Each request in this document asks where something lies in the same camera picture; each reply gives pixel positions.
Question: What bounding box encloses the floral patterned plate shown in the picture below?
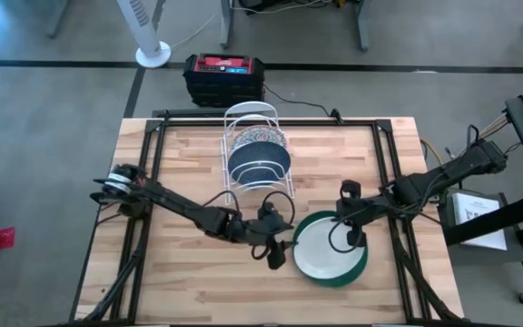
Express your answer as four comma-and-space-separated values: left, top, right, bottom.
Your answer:
230, 124, 289, 151

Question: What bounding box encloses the black aluminium table frame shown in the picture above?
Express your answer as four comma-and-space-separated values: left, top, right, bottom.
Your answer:
68, 108, 467, 327

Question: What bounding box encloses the white paper manual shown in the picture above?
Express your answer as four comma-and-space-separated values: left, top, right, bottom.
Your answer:
451, 193, 508, 252

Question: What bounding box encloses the red black power station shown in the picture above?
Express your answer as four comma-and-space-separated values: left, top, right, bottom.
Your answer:
183, 53, 266, 110

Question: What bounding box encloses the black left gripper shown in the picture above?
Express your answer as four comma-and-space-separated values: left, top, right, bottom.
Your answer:
242, 201, 299, 272

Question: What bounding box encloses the blue patterned plate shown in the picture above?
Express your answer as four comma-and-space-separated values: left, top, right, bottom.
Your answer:
227, 142, 292, 186

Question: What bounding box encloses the dark green plate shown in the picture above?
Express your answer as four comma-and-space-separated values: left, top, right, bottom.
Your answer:
291, 210, 370, 289

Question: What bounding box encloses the yellow white cable bundle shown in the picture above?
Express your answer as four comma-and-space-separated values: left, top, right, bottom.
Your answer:
419, 113, 523, 167

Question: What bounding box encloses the white floor cable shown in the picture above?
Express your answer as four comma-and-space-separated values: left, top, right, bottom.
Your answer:
170, 13, 218, 50

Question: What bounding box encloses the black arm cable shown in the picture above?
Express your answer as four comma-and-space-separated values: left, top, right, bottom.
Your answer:
261, 190, 297, 228
328, 213, 368, 254

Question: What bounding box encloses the floor cable bundle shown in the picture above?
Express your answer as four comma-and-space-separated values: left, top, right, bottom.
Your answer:
229, 0, 349, 15

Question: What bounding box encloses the grey desk leg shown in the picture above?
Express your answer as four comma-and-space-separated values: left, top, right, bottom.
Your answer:
355, 0, 372, 52
219, 0, 237, 50
44, 0, 71, 40

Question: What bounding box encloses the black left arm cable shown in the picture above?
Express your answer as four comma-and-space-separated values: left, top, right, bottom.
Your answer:
261, 190, 297, 228

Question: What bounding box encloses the white tower fan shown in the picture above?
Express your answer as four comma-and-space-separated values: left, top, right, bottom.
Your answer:
115, 0, 173, 69

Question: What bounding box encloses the black power cable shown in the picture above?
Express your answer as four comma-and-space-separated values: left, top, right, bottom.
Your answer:
262, 83, 342, 124

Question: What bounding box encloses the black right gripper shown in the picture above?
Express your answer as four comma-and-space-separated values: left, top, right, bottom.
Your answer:
333, 179, 383, 249

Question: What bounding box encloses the white wire dish rack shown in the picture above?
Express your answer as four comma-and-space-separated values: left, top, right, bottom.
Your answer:
219, 101, 297, 206

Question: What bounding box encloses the grey base plate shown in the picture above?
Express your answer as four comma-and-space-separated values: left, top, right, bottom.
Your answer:
438, 188, 523, 267

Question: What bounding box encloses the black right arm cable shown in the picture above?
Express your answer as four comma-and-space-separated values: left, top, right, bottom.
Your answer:
328, 213, 368, 254

